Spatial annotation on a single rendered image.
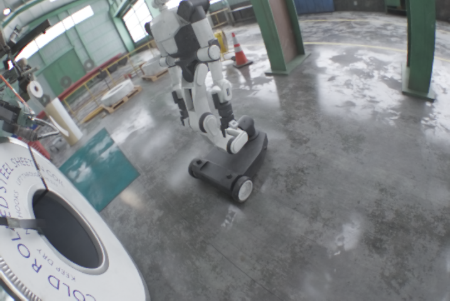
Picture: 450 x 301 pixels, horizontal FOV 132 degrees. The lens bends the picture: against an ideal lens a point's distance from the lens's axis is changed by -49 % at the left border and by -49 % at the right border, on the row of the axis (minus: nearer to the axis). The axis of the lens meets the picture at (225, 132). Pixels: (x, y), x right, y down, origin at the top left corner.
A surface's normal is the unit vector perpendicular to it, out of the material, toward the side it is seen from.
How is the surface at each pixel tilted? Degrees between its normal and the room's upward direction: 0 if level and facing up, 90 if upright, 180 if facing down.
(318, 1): 90
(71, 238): 49
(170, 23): 85
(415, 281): 0
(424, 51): 90
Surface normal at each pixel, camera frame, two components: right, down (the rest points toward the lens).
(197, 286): -0.33, -0.75
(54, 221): 0.61, 0.14
